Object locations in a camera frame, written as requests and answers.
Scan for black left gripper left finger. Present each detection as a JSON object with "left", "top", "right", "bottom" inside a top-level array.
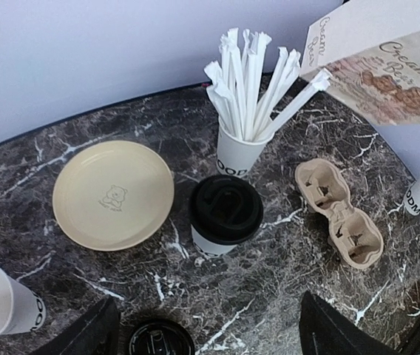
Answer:
[{"left": 39, "top": 297, "right": 121, "bottom": 354}]

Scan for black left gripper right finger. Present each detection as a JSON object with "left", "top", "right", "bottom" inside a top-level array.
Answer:
[{"left": 299, "top": 291, "right": 397, "bottom": 355}]

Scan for brown pulp cup carrier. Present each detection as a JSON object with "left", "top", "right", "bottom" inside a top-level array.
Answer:
[{"left": 295, "top": 158, "right": 384, "bottom": 270}]

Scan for white paper cups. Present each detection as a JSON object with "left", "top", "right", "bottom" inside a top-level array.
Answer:
[{"left": 0, "top": 268, "right": 47, "bottom": 336}]

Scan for white paper coffee cup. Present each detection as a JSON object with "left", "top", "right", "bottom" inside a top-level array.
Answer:
[{"left": 191, "top": 226, "right": 236, "bottom": 258}]

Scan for black coffee cup lid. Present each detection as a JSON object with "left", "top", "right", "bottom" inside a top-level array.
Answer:
[{"left": 189, "top": 175, "right": 264, "bottom": 246}]

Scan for cream bear paper bag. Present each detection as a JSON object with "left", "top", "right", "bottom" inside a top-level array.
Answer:
[{"left": 300, "top": 0, "right": 420, "bottom": 125}]

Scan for beige bear plate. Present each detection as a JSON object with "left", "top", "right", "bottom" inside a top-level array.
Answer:
[{"left": 52, "top": 141, "right": 175, "bottom": 251}]

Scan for white paper straw cup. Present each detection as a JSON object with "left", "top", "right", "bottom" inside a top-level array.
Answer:
[{"left": 217, "top": 124, "right": 274, "bottom": 178}]

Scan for paper wrapped straw far right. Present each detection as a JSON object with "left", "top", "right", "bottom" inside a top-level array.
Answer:
[{"left": 257, "top": 69, "right": 332, "bottom": 138}]

